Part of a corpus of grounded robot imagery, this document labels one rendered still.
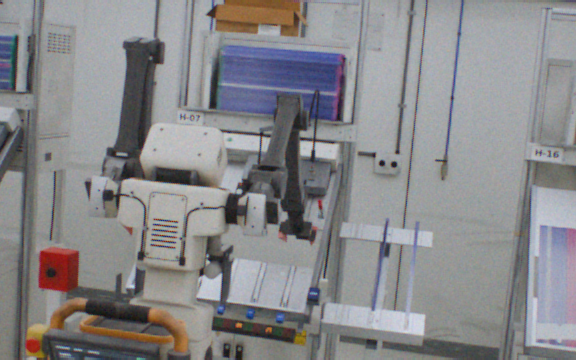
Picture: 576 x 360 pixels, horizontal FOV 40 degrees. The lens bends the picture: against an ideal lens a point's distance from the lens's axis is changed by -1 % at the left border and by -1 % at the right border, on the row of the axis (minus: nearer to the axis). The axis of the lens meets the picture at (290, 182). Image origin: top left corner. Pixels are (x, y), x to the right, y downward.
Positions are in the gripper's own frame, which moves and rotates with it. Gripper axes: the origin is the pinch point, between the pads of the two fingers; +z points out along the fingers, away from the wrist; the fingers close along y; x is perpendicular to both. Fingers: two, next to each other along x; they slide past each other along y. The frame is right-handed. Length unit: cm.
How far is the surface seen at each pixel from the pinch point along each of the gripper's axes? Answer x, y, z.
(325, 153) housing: -39.1, -3.4, -6.2
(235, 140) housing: -41, 35, -6
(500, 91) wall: -169, -76, 79
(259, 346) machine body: 26, 14, 40
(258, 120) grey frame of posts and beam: -49, 26, -11
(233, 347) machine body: 27, 25, 43
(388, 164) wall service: -132, -17, 109
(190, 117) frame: -48, 56, -10
